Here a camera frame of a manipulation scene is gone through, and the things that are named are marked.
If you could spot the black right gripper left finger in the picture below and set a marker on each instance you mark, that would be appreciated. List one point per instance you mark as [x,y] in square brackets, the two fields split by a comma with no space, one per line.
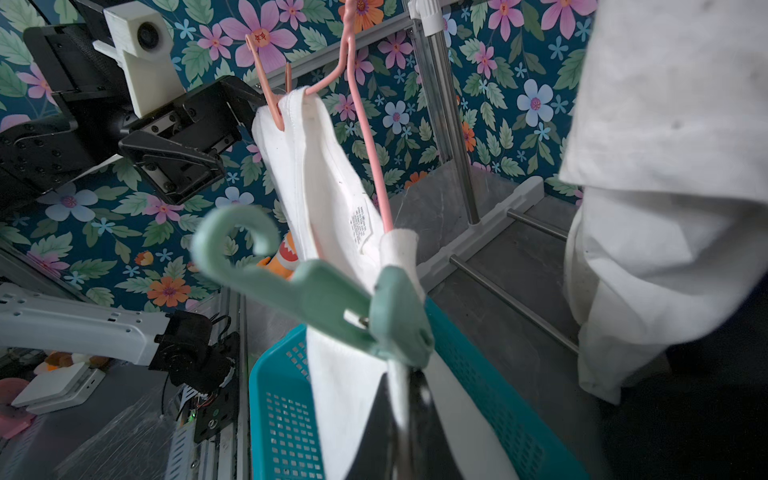
[376,454]

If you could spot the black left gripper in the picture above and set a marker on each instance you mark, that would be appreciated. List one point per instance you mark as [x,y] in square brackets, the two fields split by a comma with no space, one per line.
[118,94]

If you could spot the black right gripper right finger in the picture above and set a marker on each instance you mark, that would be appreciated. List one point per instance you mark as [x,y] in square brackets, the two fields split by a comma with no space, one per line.
[430,456]

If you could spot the mint green clothespin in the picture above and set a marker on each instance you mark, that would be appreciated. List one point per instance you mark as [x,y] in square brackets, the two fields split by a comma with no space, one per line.
[390,323]

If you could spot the white garment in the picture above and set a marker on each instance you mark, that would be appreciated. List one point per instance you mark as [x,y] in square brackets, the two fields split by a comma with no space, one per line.
[338,231]
[669,145]

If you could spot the pink wire hanger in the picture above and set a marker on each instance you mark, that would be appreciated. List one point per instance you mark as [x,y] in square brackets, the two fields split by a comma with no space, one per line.
[346,63]

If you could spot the small salmon clothespin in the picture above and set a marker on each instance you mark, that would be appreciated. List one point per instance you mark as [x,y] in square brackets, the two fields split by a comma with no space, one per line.
[271,98]

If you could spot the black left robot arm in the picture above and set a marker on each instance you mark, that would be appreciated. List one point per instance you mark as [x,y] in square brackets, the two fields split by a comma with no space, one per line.
[122,251]

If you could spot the teal laundry basket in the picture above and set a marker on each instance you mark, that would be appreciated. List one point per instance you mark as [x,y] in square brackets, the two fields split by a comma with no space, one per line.
[495,433]

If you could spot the orange shark plush toy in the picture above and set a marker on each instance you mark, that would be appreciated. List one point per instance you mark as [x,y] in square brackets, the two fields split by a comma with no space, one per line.
[284,262]

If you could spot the pink alarm clock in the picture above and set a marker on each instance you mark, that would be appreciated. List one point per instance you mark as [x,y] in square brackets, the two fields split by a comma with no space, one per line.
[13,420]

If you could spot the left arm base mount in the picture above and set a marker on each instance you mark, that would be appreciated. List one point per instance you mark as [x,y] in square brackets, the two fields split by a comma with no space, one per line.
[210,408]

